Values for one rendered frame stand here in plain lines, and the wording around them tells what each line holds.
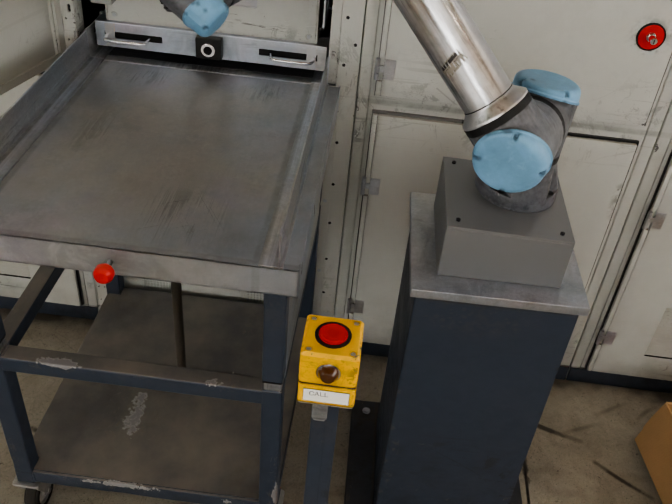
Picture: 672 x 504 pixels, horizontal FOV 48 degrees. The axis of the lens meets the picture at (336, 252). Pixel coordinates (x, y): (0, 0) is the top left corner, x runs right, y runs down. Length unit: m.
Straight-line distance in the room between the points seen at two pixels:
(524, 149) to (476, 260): 0.27
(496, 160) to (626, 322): 1.09
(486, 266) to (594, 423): 0.99
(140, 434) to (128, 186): 0.67
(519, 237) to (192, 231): 0.56
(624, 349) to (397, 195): 0.81
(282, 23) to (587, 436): 1.35
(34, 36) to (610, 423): 1.78
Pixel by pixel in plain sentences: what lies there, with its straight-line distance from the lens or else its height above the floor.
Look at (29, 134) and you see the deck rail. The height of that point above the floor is 0.85.
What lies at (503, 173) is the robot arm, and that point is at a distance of 1.22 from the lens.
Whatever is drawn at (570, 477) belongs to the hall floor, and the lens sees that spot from 2.14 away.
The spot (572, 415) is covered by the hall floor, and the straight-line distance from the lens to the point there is 2.28.
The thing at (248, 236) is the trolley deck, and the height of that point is 0.85.
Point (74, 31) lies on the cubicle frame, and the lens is 1.90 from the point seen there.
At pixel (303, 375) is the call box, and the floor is 0.86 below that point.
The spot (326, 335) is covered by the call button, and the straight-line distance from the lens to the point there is 1.02.
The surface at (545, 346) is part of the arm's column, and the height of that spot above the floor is 0.64.
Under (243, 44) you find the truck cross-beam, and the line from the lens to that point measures 1.82.
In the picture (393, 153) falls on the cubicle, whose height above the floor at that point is 0.70.
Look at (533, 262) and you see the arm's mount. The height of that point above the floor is 0.80.
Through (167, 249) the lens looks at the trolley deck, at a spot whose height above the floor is 0.85.
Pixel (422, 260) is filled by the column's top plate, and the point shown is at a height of 0.75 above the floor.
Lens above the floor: 1.62
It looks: 38 degrees down
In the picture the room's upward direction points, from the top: 6 degrees clockwise
